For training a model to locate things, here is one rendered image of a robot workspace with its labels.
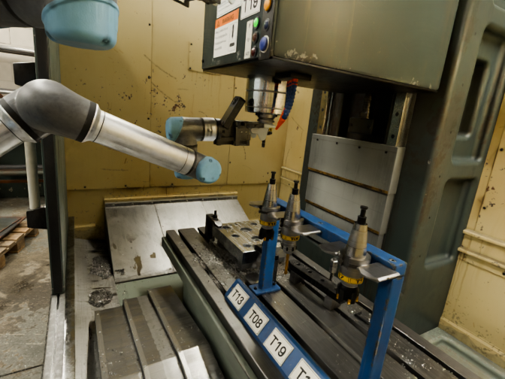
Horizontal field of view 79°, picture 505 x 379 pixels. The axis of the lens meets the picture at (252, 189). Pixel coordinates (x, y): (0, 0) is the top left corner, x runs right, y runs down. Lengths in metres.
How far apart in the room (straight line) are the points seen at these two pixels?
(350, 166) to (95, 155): 1.39
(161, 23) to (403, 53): 1.40
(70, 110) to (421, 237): 1.17
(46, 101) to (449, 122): 1.16
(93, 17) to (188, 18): 1.70
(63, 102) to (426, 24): 0.98
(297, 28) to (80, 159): 1.50
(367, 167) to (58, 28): 1.13
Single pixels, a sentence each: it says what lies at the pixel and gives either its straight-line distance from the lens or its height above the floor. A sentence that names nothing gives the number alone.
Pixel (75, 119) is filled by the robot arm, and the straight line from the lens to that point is 0.76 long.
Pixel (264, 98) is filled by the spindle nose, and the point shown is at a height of 1.53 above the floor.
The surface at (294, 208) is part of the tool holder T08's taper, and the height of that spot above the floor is 1.26.
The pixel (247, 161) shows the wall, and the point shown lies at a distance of 2.26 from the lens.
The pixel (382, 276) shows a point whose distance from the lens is 0.64.
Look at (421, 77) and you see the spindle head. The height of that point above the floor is 1.64.
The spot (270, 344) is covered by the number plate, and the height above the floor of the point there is 0.93.
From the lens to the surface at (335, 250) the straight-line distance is 0.70.
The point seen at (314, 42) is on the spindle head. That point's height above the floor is 1.66.
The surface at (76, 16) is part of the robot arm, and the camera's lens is 0.41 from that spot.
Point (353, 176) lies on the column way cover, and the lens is 1.36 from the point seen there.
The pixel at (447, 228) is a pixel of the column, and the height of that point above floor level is 1.09.
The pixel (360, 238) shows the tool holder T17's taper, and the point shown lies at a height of 1.27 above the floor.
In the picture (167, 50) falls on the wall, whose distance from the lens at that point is 2.03.
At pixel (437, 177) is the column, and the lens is 1.26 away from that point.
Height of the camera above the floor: 1.49
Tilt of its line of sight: 14 degrees down
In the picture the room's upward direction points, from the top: 6 degrees clockwise
